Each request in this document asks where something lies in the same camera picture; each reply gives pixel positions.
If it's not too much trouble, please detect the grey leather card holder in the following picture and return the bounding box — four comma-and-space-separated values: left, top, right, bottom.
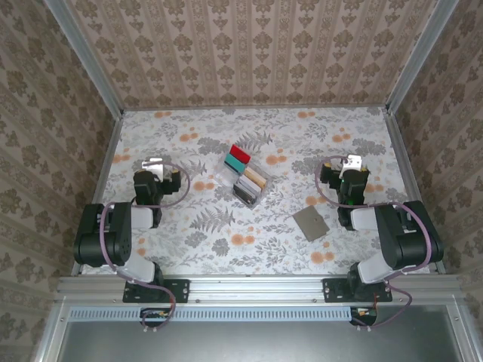
293, 205, 329, 242

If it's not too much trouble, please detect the clear acrylic card organizer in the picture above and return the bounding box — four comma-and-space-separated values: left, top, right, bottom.
217, 143, 273, 210

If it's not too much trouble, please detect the gold card stack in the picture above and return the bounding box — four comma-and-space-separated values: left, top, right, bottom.
243, 165, 267, 188

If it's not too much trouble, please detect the teal card stack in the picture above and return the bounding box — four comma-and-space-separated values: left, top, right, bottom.
223, 152, 246, 175

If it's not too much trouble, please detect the black card stack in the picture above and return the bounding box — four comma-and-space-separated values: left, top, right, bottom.
232, 183, 258, 207

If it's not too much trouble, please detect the red card stack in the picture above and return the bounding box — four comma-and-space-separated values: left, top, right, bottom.
229, 144, 253, 161

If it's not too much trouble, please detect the white card stack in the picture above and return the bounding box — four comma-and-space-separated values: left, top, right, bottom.
236, 176, 262, 197

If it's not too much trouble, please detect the grey metal panel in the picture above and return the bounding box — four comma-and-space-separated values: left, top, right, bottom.
56, 320, 467, 362

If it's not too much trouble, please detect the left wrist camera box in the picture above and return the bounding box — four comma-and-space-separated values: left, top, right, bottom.
141, 157, 165, 179

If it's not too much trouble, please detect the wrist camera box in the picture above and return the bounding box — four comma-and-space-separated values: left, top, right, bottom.
141, 157, 165, 179
340, 153, 364, 173

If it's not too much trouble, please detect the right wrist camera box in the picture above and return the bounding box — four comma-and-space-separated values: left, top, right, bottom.
340, 153, 364, 173

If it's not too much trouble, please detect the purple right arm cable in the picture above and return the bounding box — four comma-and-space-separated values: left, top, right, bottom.
314, 155, 433, 333

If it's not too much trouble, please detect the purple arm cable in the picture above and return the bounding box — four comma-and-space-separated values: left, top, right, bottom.
98, 161, 192, 333
314, 155, 433, 333

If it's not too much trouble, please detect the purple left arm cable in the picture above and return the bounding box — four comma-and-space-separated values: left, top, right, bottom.
98, 161, 192, 333

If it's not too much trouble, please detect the aluminium side rail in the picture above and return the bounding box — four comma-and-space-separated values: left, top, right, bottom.
70, 109, 125, 276
383, 107, 449, 275

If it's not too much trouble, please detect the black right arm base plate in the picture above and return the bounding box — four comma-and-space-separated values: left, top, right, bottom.
323, 278, 393, 302

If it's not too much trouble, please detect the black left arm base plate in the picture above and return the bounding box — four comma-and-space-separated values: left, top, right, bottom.
123, 278, 189, 304

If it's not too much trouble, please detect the aluminium frame crossbar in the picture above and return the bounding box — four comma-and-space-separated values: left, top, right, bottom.
56, 275, 463, 302

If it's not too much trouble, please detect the aluminium corner post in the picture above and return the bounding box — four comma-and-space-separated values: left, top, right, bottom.
384, 0, 462, 113
42, 0, 125, 116

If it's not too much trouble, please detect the grey slotted cable duct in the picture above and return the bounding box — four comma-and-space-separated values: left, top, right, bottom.
69, 305, 378, 322

